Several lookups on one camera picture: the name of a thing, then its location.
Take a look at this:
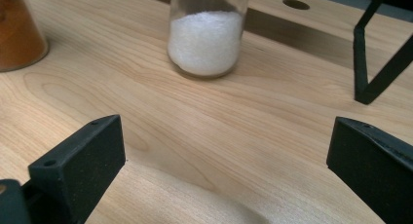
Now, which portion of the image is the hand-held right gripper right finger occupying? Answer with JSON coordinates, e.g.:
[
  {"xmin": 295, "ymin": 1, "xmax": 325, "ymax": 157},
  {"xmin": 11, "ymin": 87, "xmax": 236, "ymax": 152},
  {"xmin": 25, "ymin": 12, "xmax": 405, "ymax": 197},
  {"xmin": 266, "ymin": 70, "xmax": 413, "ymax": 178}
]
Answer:
[{"xmin": 325, "ymin": 116, "xmax": 413, "ymax": 224}]

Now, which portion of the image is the glass jar of white powder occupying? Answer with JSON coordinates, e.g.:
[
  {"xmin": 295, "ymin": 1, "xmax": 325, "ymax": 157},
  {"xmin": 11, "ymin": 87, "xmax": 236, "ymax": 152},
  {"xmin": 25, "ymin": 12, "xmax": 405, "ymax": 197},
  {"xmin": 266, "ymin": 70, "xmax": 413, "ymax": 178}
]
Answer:
[{"xmin": 167, "ymin": 0, "xmax": 250, "ymax": 80}]

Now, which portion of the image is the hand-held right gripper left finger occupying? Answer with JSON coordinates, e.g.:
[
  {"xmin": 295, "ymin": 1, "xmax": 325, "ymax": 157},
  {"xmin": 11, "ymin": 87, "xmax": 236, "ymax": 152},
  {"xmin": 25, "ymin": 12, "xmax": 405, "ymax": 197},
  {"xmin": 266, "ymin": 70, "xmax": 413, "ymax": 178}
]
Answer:
[{"xmin": 22, "ymin": 114, "xmax": 127, "ymax": 224}]

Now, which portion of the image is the black shelf rack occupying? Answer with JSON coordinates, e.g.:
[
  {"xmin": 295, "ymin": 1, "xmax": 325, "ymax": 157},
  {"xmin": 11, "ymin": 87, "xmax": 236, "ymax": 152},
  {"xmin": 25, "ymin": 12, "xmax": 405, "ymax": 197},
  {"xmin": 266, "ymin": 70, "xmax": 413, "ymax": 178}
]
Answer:
[{"xmin": 353, "ymin": 0, "xmax": 413, "ymax": 105}]

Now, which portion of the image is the glass jar of orange powder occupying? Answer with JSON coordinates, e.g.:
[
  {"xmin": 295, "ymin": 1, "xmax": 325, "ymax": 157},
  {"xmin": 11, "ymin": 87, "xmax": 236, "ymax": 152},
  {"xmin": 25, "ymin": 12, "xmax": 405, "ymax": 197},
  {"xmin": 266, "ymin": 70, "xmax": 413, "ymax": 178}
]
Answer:
[{"xmin": 0, "ymin": 0, "xmax": 51, "ymax": 73}]

